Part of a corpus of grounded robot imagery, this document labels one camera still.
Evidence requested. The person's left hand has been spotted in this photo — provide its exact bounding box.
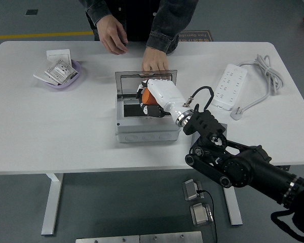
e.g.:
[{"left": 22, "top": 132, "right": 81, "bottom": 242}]
[{"left": 141, "top": 47, "right": 169, "bottom": 76}]

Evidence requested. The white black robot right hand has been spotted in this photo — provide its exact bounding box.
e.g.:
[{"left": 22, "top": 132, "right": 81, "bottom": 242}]
[{"left": 136, "top": 78, "right": 193, "bottom": 122}]

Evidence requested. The person's right hand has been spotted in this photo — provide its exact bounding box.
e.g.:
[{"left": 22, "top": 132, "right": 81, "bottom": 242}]
[{"left": 95, "top": 16, "right": 129, "bottom": 56}]

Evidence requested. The orange cylinder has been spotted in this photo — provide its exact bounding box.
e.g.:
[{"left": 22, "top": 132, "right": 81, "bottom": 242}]
[{"left": 141, "top": 88, "right": 158, "bottom": 105}]

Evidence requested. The transparent hinged box lid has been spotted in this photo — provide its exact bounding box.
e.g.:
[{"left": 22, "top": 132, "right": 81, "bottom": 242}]
[{"left": 115, "top": 70, "right": 178, "bottom": 98}]

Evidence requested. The person's torso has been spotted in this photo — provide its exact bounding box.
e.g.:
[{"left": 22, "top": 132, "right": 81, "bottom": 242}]
[{"left": 85, "top": 0, "right": 165, "bottom": 43}]

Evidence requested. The dark floor sign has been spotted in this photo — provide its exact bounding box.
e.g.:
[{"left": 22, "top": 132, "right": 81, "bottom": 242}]
[{"left": 177, "top": 30, "right": 215, "bottom": 43}]

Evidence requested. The white power strip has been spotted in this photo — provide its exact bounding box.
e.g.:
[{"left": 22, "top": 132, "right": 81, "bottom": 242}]
[{"left": 209, "top": 63, "right": 248, "bottom": 111}]

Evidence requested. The purple plastic tray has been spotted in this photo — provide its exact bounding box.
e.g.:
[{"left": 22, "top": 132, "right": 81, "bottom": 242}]
[{"left": 39, "top": 59, "right": 82, "bottom": 89}]

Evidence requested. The plain white flat plate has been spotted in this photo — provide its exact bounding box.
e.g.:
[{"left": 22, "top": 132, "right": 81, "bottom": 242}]
[{"left": 33, "top": 60, "right": 59, "bottom": 86}]

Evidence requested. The silver foot pedal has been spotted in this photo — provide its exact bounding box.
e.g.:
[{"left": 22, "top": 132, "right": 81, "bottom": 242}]
[
  {"left": 189, "top": 202, "right": 215, "bottom": 227},
  {"left": 181, "top": 179, "right": 205, "bottom": 201}
]

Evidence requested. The white table leg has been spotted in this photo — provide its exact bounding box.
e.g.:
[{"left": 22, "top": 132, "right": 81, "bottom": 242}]
[
  {"left": 223, "top": 186, "right": 243, "bottom": 226},
  {"left": 41, "top": 173, "right": 64, "bottom": 235}
]

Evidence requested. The grey plastic enclosure box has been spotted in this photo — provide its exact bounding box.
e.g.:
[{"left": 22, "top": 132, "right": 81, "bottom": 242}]
[{"left": 115, "top": 95, "right": 182, "bottom": 144}]

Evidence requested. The white wall switch plate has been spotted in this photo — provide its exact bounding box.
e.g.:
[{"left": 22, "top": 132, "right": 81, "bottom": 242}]
[{"left": 46, "top": 49, "right": 72, "bottom": 64}]

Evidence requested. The wall socket in printed wrap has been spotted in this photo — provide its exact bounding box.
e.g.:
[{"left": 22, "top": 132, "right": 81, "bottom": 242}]
[{"left": 45, "top": 59, "right": 79, "bottom": 86}]

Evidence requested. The white power cable with plug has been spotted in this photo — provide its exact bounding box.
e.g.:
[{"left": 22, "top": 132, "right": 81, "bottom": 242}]
[{"left": 230, "top": 54, "right": 285, "bottom": 121}]

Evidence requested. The black pedal cable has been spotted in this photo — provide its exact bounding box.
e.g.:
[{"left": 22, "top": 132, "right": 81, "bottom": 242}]
[{"left": 196, "top": 189, "right": 218, "bottom": 243}]

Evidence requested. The grey metal base plate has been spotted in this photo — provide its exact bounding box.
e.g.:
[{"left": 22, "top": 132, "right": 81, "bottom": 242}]
[
  {"left": 139, "top": 231, "right": 203, "bottom": 243},
  {"left": 75, "top": 235, "right": 140, "bottom": 243}
]

